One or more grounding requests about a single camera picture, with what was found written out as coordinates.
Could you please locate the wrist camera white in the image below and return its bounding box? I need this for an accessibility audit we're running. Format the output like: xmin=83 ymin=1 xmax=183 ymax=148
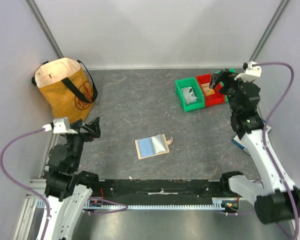
xmin=42 ymin=117 xmax=71 ymax=134
xmin=234 ymin=61 xmax=262 ymax=83

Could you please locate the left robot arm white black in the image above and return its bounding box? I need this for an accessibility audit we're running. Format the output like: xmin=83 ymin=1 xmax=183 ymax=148
xmin=37 ymin=117 xmax=101 ymax=240

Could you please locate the right green plastic bin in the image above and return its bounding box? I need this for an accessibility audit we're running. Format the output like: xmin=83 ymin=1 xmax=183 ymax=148
xmin=217 ymin=68 xmax=238 ymax=102

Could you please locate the slotted cable duct rail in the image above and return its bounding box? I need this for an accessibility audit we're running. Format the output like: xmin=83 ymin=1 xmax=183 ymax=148
xmin=37 ymin=198 xmax=227 ymax=210

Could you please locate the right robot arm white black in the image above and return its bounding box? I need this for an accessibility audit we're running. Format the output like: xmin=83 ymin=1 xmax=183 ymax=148
xmin=209 ymin=69 xmax=300 ymax=224

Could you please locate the green plastic bin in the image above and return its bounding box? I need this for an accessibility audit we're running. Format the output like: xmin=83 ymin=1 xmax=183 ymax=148
xmin=217 ymin=68 xmax=238 ymax=102
xmin=175 ymin=77 xmax=205 ymax=112

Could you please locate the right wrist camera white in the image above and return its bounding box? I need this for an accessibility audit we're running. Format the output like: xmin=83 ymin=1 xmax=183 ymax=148
xmin=234 ymin=61 xmax=262 ymax=83

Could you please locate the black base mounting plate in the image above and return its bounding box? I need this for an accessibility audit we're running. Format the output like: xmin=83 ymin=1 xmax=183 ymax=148
xmin=92 ymin=179 xmax=238 ymax=205

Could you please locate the orange card in bin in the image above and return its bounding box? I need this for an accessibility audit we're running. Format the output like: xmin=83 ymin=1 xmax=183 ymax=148
xmin=203 ymin=86 xmax=215 ymax=96

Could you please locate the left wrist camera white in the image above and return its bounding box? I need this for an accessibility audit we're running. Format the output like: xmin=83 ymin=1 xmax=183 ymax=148
xmin=42 ymin=117 xmax=71 ymax=134

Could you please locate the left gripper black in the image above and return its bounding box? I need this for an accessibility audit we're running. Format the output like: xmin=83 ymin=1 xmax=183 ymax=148
xmin=65 ymin=116 xmax=101 ymax=170

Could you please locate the blue razor package box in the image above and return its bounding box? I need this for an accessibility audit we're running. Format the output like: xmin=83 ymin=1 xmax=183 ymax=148
xmin=231 ymin=119 xmax=272 ymax=155

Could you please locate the left green plastic bin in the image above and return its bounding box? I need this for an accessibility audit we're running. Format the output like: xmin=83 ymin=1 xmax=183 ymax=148
xmin=175 ymin=77 xmax=205 ymax=112

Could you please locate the yellow paper tote bag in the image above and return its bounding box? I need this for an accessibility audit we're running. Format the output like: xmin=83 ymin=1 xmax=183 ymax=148
xmin=31 ymin=57 xmax=98 ymax=124

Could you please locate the red plastic bin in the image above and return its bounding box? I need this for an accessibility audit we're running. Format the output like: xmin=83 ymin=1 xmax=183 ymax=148
xmin=195 ymin=73 xmax=225 ymax=107

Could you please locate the aluminium frame profile rail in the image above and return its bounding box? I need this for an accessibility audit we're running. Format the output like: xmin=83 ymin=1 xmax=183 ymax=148
xmin=13 ymin=178 xmax=56 ymax=240

